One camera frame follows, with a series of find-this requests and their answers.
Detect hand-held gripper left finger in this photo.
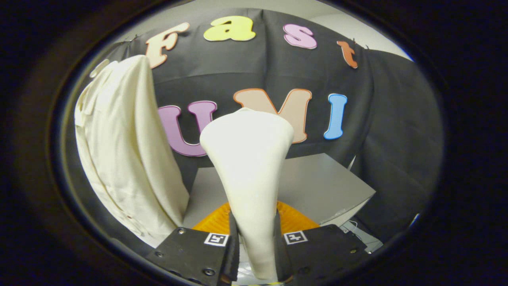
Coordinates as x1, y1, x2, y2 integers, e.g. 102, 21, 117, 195
145, 202, 241, 286

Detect grey and white cabinet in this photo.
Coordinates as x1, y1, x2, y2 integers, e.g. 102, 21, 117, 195
183, 153, 383, 255

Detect white garment steamer head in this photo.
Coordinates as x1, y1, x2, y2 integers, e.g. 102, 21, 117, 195
199, 107, 295, 280

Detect cream button-up shirt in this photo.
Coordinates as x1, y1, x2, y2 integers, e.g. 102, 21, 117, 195
74, 55, 190, 247

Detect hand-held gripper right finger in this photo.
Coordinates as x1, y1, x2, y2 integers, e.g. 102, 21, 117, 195
274, 201, 371, 284

